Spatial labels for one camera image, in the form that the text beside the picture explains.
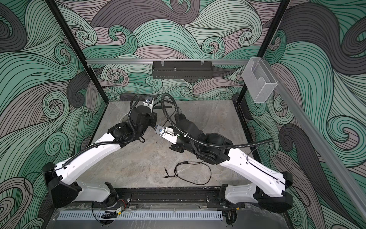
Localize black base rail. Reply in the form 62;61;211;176
94;187;275;208

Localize aluminium wall rail back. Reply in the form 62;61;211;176
85;58;249;65

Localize black frame post left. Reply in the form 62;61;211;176
45;0;109;105

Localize black perforated wall tray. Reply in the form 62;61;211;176
152;61;214;80

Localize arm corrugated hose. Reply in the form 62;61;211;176
160;93;274;149
61;95;141;168

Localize aluminium wall rail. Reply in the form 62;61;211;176
85;58;249;65
263;60;366;219

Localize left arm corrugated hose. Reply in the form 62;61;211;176
61;95;141;168

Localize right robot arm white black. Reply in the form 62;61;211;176
155;119;293;213

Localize aluminium wall rail right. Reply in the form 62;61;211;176
263;60;366;219

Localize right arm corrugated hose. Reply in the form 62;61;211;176
160;93;274;149

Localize black frame post right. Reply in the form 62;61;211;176
237;1;290;104

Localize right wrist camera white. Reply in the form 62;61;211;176
155;125;178;144

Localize black frame post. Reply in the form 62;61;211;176
45;0;109;105
237;1;290;104

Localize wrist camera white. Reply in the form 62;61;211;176
155;125;178;144
144;96;154;110

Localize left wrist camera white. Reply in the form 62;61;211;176
144;96;154;110

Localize white slotted cable duct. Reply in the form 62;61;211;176
56;210;224;221

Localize black blue headphones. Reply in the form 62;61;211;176
152;100;179;121

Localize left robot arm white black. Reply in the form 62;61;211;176
42;95;157;208

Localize clear plastic wall bin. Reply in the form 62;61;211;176
242;57;278;104

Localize black headphone cable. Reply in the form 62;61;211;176
163;160;213;186

